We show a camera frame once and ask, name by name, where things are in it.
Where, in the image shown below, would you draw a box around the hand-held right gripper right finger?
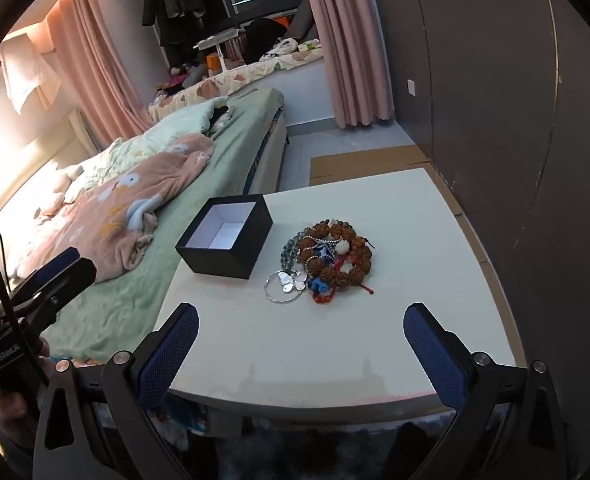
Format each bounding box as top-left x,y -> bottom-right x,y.
403,302 -> 568,480

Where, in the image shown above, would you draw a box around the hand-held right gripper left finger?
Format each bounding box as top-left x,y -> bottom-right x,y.
34,302 -> 199,480

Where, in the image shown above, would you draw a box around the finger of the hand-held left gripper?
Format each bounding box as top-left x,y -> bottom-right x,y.
10,257 -> 97,343
10,247 -> 82,293

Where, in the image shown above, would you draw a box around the black jewelry box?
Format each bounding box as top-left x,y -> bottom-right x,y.
175,195 -> 274,281

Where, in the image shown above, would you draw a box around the red cord bracelet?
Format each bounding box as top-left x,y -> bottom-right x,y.
311,280 -> 377,307

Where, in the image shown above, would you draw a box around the blue and brown bracelets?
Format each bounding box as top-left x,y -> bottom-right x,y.
295,219 -> 374,293

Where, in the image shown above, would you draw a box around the blue braided bracelet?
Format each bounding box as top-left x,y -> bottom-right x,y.
306,274 -> 333,297

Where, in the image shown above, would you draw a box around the silver bangle with charms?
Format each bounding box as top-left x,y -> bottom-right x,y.
263,269 -> 310,305

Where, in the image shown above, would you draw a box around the grey glass bead bracelet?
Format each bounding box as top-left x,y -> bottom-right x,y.
279,230 -> 310,273

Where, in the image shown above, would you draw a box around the silver ball chain bracelet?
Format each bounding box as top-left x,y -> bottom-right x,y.
301,221 -> 348,261

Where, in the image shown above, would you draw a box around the person's left hand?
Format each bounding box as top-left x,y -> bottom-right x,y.
0,338 -> 52,461

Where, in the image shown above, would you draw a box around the pink duck print blanket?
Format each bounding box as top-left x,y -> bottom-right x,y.
8,134 -> 216,283

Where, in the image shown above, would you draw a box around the white plush toy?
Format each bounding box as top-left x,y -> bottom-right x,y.
38,165 -> 84,218

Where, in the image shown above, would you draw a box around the light green quilt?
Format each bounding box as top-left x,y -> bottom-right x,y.
65,96 -> 233,201

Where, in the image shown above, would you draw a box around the white hanging towel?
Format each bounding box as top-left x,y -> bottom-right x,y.
0,40 -> 63,115

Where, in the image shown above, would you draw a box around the bed with green sheet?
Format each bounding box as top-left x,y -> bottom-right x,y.
0,87 -> 291,367

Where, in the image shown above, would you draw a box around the pink curtain beside bed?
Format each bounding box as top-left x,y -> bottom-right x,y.
45,0 -> 152,152

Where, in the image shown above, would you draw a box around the cardboard sheet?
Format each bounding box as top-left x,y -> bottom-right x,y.
309,145 -> 513,321

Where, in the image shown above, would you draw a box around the dark clothing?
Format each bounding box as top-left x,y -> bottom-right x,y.
209,105 -> 234,134

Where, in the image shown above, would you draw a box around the pile of plush toys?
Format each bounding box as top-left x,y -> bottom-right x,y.
154,62 -> 212,99

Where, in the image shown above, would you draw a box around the floral window seat mat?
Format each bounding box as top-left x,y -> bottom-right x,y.
147,50 -> 326,122

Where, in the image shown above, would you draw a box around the small white folding table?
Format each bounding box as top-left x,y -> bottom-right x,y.
195,30 -> 247,73

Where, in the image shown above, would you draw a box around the hanging dark clothes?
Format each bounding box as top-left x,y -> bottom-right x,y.
142,0 -> 226,61

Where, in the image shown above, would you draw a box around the black bag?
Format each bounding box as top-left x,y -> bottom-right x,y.
245,17 -> 297,64

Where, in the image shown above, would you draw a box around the black spotted white cloth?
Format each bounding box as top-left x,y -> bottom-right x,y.
260,37 -> 299,63

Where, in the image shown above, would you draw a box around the grey cushion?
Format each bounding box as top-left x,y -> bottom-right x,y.
295,0 -> 322,43

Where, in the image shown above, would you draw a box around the pink curtain beside dark wall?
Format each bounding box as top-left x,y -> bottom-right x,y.
297,0 -> 395,129

